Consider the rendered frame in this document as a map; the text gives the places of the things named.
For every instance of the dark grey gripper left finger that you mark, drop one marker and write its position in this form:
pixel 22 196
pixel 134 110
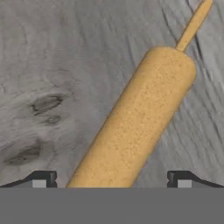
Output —
pixel 43 176

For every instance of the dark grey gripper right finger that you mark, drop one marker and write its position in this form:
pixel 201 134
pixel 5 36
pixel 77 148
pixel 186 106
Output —
pixel 180 176

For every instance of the wooden rolling pin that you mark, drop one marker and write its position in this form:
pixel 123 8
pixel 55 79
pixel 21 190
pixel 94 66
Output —
pixel 140 122

